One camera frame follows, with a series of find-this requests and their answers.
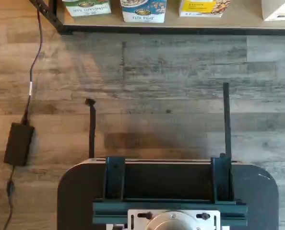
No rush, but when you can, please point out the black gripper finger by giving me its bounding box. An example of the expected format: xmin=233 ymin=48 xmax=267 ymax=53
xmin=84 ymin=97 xmax=97 ymax=159
xmin=223 ymin=82 xmax=232 ymax=159

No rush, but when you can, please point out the beige shelf board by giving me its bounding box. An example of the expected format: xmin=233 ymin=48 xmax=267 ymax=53
xmin=56 ymin=0 xmax=285 ymax=29

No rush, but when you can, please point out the black power cable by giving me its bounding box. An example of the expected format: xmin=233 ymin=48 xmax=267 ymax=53
xmin=21 ymin=0 xmax=44 ymax=125

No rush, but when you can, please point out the yellow and white granola box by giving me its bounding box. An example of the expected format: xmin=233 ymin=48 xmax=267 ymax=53
xmin=179 ymin=0 xmax=231 ymax=18

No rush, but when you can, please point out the thin black adapter cable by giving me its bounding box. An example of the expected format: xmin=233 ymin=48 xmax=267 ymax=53
xmin=2 ymin=165 xmax=17 ymax=230

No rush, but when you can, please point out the blue and white cereal box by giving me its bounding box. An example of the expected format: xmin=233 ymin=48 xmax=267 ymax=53
xmin=120 ymin=0 xmax=167 ymax=24

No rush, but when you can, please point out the green and white oatmeal box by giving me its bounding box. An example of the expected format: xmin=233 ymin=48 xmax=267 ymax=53
xmin=62 ymin=0 xmax=112 ymax=17

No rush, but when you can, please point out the black metal shelf rack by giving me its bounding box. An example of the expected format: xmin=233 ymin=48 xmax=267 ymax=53
xmin=29 ymin=0 xmax=285 ymax=36

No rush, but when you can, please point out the white slotted mounting plate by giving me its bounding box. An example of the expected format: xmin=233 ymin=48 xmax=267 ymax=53
xmin=127 ymin=208 xmax=221 ymax=230

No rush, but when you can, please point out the white carton box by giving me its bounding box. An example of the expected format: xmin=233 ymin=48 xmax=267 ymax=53
xmin=261 ymin=0 xmax=285 ymax=22

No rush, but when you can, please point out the black power adapter brick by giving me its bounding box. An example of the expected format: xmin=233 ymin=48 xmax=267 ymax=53
xmin=3 ymin=122 xmax=36 ymax=167

